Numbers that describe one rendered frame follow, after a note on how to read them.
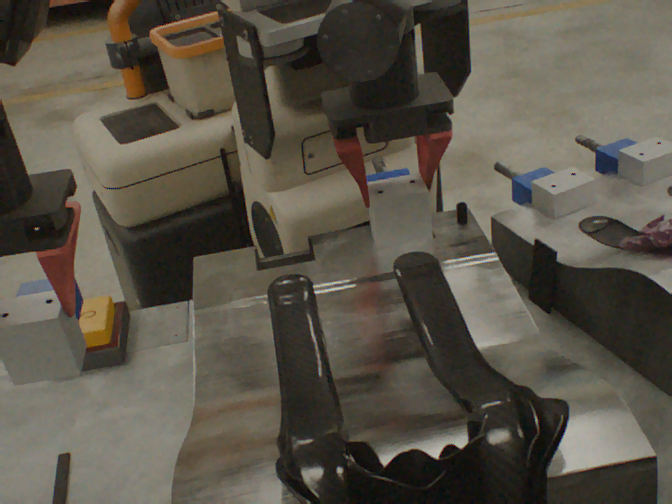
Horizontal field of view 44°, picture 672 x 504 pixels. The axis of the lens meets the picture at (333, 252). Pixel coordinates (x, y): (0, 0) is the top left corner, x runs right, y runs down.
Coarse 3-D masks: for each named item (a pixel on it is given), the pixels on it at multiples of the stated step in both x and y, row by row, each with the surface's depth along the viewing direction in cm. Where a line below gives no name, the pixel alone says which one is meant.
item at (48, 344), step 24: (24, 288) 65; (48, 288) 64; (0, 312) 60; (24, 312) 60; (48, 312) 59; (0, 336) 59; (24, 336) 59; (48, 336) 59; (72, 336) 61; (24, 360) 60; (48, 360) 60; (72, 360) 61
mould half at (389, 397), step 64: (320, 256) 74; (384, 256) 73; (448, 256) 71; (256, 320) 67; (384, 320) 65; (512, 320) 64; (256, 384) 61; (384, 384) 58; (576, 384) 50; (192, 448) 51; (256, 448) 49; (384, 448) 47; (576, 448) 45; (640, 448) 45
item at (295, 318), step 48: (288, 288) 71; (432, 288) 69; (288, 336) 66; (432, 336) 64; (288, 384) 61; (480, 384) 55; (288, 432) 51; (336, 432) 51; (480, 432) 45; (528, 432) 49; (288, 480) 45; (336, 480) 49; (384, 480) 43; (432, 480) 44; (480, 480) 47; (528, 480) 43
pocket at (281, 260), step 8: (312, 248) 77; (256, 256) 77; (272, 256) 78; (280, 256) 78; (288, 256) 78; (296, 256) 78; (304, 256) 78; (312, 256) 78; (256, 264) 75; (264, 264) 78; (272, 264) 78; (280, 264) 78; (288, 264) 78
